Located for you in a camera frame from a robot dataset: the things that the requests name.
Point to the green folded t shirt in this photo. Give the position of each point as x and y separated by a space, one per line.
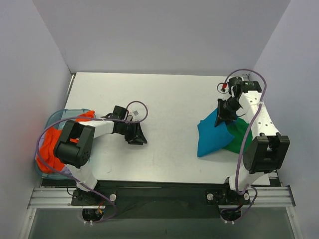
237 129

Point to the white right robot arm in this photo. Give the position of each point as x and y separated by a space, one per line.
263 148

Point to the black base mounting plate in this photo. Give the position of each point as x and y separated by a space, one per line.
154 201

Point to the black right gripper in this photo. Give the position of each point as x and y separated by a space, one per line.
223 112

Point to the orange t shirt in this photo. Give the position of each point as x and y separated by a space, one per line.
90 114

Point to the clear blue plastic bin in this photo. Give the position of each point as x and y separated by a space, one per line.
61 114

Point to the teal blue t shirt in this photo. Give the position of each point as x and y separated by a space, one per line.
212 138

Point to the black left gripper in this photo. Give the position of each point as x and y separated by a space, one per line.
134 133

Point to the aluminium frame rail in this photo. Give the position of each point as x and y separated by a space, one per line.
166 168

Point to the lavender t shirt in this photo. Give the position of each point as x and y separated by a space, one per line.
66 170

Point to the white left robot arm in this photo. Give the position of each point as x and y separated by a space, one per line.
74 145

